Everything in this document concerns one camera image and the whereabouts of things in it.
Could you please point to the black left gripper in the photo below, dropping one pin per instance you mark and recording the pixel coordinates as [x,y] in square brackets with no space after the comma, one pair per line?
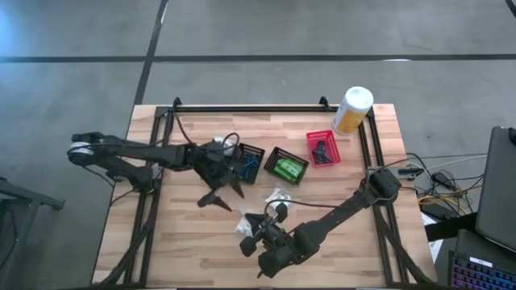
[213,167]

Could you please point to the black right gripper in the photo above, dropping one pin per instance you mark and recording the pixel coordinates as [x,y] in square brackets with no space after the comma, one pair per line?
[268,235]

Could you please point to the clear vanity pack bag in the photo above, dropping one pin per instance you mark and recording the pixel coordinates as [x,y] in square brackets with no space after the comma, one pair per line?
[221,141]
[243,227]
[278,196]

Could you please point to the green shampoo bottle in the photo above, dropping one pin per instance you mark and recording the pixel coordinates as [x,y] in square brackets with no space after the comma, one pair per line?
[288,169]
[294,164]
[281,174]

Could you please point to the dark toiletry tube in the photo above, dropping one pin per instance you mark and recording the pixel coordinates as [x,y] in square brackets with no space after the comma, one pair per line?
[322,158]
[321,146]

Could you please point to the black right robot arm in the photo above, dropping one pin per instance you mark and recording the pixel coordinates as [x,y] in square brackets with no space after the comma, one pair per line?
[338,215]

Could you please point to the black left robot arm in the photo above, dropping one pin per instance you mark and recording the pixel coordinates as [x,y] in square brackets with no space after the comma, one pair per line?
[141,152]

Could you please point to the black slotted plastic basket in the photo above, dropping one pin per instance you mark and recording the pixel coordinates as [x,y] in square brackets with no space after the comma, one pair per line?
[258,151]
[271,161]

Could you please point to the red slotted plastic basket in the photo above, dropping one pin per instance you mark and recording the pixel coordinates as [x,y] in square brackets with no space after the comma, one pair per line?
[318,139]

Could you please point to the white yellow wipes canister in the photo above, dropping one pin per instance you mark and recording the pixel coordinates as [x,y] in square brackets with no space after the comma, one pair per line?
[352,113]

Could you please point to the white paper sheet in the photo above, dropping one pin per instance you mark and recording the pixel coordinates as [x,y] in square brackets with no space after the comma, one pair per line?
[433,247]

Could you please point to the black power brick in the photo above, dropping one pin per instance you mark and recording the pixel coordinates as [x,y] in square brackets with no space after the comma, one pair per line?
[437,210]

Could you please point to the grey metal stand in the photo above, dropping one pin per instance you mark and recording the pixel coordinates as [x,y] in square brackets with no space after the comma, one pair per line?
[24,197]

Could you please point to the backlit black keyboard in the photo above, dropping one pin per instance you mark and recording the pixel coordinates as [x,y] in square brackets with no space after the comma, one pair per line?
[479,278]

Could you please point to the grey laptop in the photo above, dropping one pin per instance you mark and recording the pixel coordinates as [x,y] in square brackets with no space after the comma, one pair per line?
[498,189]

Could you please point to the black metal table frame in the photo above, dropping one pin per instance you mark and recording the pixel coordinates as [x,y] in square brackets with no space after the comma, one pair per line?
[250,108]

